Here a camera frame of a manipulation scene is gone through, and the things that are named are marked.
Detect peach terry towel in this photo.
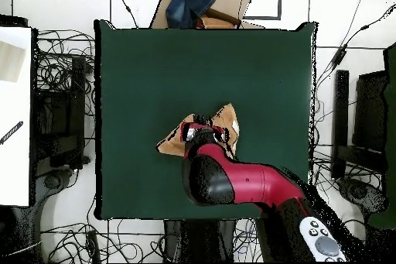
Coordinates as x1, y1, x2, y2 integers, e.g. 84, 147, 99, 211
155, 103, 241, 159

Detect dark green table cloth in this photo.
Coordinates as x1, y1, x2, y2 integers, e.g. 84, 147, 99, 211
94, 19, 318, 221

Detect orange cloth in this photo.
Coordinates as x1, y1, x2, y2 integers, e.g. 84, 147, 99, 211
199, 15, 237, 29

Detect black equipment stand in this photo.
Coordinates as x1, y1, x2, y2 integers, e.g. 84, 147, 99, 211
32, 55, 92, 170

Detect blue jeans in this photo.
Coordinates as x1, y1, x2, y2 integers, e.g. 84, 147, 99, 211
165, 0, 217, 29

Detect office chair base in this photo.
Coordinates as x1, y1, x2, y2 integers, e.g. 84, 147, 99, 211
9, 166, 83, 263
336, 177, 389, 215

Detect black power strip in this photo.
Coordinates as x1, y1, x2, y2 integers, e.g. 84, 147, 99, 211
87, 229, 101, 264

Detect black striped tool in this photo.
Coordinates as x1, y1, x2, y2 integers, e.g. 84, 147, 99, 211
0, 120, 25, 146

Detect white table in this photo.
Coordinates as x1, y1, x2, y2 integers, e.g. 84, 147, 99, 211
0, 26, 33, 207

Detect black panel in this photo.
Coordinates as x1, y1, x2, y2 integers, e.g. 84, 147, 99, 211
351, 70, 389, 153

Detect beige block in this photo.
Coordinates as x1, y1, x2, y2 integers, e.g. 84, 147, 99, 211
0, 39, 27, 84

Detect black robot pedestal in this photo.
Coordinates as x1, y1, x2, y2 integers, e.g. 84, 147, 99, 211
162, 218, 237, 263

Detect black upright post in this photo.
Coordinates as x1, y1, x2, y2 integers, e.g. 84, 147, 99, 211
331, 69, 350, 181

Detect black cable with adapter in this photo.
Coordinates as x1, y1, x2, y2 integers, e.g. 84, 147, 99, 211
313, 3, 396, 98

